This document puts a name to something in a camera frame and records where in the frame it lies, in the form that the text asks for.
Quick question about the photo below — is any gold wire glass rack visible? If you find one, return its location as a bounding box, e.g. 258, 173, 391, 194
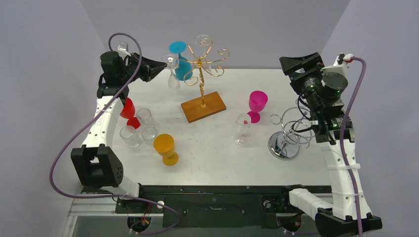
181, 43, 230, 123

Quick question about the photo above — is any clear glass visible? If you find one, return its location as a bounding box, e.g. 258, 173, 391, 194
233, 114, 251, 145
141, 126, 159, 150
195, 35, 213, 59
162, 54, 180, 91
120, 125, 141, 149
136, 108, 155, 129

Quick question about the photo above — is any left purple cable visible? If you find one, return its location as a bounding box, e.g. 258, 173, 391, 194
49, 32, 181, 236

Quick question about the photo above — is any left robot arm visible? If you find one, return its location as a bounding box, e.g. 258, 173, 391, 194
71, 51, 167, 212

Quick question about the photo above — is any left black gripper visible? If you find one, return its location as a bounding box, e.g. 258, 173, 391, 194
120, 52, 167, 84

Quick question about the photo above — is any clear glass on gold rack back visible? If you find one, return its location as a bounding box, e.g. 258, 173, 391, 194
195, 35, 213, 59

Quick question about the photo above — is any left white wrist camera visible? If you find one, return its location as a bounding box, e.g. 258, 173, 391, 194
117, 42, 131, 59

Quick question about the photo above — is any yellow plastic wine glass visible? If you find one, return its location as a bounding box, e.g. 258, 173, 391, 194
153, 134, 179, 166

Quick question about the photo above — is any chrome wire glass rack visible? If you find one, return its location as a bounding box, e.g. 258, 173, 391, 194
267, 97, 319, 161

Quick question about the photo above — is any red plastic wine glass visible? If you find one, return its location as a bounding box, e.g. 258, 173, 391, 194
120, 98, 141, 129

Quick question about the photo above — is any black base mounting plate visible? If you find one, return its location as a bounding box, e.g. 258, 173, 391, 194
115, 185, 310, 228

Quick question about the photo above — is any blue plastic wine glass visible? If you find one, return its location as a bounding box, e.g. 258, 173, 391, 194
169, 41, 193, 81

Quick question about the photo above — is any pink plastic wine glass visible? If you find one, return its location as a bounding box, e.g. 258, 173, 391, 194
247, 90, 268, 123

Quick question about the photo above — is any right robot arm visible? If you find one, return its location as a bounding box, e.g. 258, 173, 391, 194
278, 52, 383, 237

